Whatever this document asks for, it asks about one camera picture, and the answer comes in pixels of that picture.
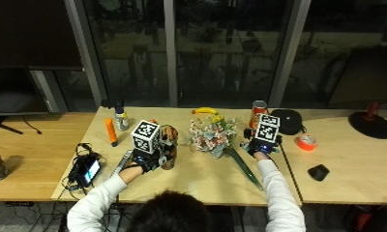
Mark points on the person's right hand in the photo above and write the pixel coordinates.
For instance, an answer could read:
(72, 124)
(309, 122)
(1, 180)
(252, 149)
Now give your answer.
(261, 147)

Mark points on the person's left hand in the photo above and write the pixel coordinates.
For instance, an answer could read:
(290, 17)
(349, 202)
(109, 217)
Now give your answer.
(146, 161)

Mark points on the brown wooden vase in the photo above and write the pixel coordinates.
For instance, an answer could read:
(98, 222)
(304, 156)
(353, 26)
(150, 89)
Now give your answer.
(169, 145)

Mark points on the white marker cube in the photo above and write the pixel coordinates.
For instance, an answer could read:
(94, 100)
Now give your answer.
(266, 129)
(145, 136)

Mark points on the red paper cup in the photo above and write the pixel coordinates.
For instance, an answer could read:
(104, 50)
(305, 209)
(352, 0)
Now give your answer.
(257, 115)

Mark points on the pastel flower bouquet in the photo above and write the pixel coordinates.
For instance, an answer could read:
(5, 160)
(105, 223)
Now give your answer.
(212, 135)

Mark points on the grey metal strip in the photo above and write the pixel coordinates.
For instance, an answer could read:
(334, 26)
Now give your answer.
(121, 161)

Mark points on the black zip pouch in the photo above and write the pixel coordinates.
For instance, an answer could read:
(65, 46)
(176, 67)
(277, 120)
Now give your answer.
(288, 121)

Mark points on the yellow banana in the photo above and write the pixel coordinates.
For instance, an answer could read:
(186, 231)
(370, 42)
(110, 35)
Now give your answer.
(204, 110)

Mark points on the orange tape roll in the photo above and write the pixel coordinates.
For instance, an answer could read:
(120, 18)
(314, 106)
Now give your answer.
(305, 142)

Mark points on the orange marker pen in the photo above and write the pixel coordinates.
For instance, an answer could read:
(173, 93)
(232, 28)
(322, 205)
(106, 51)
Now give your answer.
(110, 131)

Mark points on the spray bottle black nozzle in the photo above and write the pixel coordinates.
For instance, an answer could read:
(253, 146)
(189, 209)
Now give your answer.
(120, 116)

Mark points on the black phone with lit screen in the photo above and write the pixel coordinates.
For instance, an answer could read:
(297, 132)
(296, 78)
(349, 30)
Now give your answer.
(86, 169)

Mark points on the black computer mouse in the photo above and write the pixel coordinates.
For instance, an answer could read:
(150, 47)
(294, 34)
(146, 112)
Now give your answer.
(317, 172)

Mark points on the black lamp base red stem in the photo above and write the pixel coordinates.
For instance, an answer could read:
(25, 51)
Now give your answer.
(370, 124)

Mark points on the black power strip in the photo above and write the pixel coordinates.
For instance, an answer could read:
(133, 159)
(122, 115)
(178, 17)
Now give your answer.
(18, 203)

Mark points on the black monitor stand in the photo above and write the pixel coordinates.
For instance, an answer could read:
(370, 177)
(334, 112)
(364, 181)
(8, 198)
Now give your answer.
(4, 126)

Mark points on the red and black chair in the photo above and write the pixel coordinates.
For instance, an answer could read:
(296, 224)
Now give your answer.
(370, 217)

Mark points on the black monitor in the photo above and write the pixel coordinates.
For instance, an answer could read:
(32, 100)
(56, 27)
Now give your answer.
(10, 90)

